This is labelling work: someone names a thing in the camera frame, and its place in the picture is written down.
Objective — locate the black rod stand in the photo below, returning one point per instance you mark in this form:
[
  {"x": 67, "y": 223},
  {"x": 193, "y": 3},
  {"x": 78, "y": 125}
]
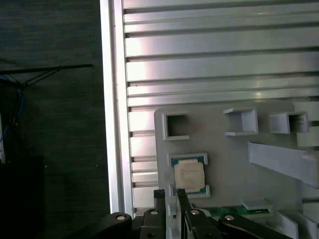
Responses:
[{"x": 74, "y": 66}]

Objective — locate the green RAM stick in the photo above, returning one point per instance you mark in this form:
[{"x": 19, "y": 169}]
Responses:
[{"x": 224, "y": 211}]

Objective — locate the silver CPU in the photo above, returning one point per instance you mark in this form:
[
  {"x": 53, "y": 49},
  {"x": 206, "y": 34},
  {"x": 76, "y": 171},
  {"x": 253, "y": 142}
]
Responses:
[{"x": 189, "y": 174}]

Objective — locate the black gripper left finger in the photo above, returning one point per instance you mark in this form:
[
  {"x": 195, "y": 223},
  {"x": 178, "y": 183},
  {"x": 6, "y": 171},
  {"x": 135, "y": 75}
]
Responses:
[{"x": 155, "y": 224}]

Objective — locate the grey parts rack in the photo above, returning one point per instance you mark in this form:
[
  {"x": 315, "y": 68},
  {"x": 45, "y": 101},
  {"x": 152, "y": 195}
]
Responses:
[{"x": 224, "y": 161}]

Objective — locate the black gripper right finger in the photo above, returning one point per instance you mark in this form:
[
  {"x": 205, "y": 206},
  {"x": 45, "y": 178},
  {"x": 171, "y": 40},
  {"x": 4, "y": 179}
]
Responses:
[{"x": 199, "y": 226}]

